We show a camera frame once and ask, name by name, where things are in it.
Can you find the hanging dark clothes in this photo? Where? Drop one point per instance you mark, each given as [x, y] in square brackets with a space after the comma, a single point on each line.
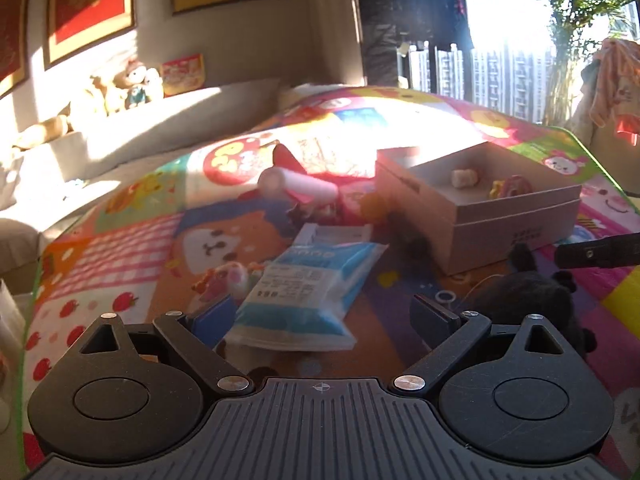
[452, 0]

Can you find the small white toy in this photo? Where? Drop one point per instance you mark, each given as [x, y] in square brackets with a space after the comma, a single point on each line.
[465, 177]

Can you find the small dark toy car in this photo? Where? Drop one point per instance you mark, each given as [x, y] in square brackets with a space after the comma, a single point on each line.
[315, 212]

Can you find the hanging orange and white clothes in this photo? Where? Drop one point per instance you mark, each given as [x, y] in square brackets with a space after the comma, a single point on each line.
[612, 85]

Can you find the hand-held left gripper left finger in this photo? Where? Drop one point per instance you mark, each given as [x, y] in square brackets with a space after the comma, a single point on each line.
[212, 317]

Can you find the colourful cartoon printed mat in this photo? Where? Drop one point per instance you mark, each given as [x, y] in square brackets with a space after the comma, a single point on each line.
[125, 260]

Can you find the small white plush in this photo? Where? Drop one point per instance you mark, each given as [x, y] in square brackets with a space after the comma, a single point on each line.
[154, 85]

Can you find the white plush toy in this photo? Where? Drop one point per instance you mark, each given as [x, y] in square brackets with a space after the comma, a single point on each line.
[10, 182]

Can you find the cream bear plush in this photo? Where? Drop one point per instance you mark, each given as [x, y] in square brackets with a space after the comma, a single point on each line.
[107, 95]

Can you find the blue and white tissue packet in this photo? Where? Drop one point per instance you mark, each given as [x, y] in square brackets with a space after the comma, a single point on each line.
[300, 295]

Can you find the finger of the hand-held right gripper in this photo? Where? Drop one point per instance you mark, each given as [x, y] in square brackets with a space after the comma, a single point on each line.
[595, 252]

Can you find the white flat packet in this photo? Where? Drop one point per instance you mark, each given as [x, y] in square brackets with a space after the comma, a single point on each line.
[335, 232]

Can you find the pink pig figurine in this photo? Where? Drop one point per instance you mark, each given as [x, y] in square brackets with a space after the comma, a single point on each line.
[227, 280]

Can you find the white foam plane red fins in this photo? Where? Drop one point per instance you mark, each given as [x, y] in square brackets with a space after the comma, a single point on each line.
[300, 185]

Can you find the tan lying plush toy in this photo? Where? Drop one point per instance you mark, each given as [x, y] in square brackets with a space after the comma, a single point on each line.
[42, 132]

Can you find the green palm plant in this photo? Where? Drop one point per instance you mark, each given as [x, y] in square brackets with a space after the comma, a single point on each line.
[570, 10]

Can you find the red printed card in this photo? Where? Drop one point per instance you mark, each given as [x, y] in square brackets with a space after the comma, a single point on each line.
[183, 75]

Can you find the yellow orange round toy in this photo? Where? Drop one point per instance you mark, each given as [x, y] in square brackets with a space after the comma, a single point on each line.
[374, 207]

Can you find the yellowish plush toy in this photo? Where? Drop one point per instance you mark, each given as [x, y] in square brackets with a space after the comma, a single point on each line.
[85, 105]

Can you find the beige sofa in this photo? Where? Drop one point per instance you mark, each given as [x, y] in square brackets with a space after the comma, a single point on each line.
[150, 130]

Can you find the black plush toy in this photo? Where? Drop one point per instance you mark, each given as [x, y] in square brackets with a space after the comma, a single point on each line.
[530, 295]

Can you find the pink donut toy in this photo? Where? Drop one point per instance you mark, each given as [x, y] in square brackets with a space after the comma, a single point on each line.
[512, 187]

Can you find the cardboard box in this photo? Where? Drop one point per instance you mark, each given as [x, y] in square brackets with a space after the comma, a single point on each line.
[500, 230]

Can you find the doll with brown hair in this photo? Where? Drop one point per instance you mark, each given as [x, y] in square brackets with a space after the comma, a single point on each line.
[136, 85]

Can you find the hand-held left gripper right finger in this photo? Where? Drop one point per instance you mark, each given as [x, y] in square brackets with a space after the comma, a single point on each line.
[430, 317]

